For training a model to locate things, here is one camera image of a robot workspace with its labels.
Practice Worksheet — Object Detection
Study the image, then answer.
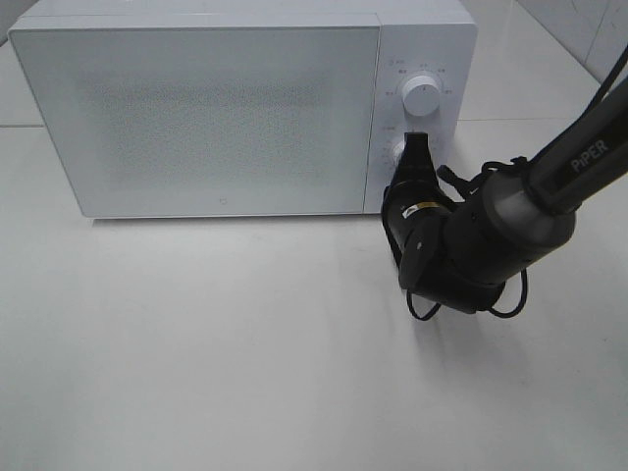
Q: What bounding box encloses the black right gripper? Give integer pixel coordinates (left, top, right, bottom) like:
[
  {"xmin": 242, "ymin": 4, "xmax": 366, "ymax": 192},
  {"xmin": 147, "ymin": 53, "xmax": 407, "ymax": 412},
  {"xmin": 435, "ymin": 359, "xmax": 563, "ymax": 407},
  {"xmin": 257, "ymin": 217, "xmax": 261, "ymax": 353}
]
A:
[{"xmin": 382, "ymin": 131, "xmax": 451, "ymax": 248}]

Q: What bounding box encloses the white microwave door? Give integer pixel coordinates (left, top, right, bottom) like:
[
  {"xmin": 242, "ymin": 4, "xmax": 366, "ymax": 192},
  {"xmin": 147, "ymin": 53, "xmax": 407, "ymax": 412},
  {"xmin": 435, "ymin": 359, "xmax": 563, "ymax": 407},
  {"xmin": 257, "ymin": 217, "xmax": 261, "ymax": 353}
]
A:
[{"xmin": 12, "ymin": 27, "xmax": 379, "ymax": 218}]

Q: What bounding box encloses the white microwave oven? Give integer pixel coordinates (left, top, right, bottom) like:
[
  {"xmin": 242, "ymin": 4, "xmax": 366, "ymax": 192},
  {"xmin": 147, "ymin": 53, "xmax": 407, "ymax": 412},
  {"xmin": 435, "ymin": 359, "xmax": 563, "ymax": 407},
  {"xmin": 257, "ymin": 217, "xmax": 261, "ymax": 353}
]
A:
[{"xmin": 8, "ymin": 1, "xmax": 478, "ymax": 218}]

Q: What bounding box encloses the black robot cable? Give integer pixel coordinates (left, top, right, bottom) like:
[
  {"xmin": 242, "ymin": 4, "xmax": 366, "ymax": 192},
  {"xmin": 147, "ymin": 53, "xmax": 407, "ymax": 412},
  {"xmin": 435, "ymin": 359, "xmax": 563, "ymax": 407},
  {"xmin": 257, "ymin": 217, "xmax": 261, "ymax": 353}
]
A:
[{"xmin": 404, "ymin": 156, "xmax": 531, "ymax": 321}]

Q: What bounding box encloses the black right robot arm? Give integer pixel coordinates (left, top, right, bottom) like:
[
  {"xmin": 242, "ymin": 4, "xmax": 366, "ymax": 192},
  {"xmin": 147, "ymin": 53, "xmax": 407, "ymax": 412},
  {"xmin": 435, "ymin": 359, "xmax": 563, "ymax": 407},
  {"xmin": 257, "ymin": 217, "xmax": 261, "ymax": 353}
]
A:
[{"xmin": 381, "ymin": 56, "xmax": 627, "ymax": 314}]

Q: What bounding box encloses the white microwave knob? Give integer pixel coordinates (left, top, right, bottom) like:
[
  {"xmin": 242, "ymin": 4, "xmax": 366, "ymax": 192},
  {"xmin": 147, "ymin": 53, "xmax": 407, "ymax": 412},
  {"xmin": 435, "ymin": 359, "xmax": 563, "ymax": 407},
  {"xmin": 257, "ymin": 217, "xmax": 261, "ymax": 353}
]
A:
[
  {"xmin": 390, "ymin": 140, "xmax": 405, "ymax": 169},
  {"xmin": 400, "ymin": 72, "xmax": 443, "ymax": 117}
]

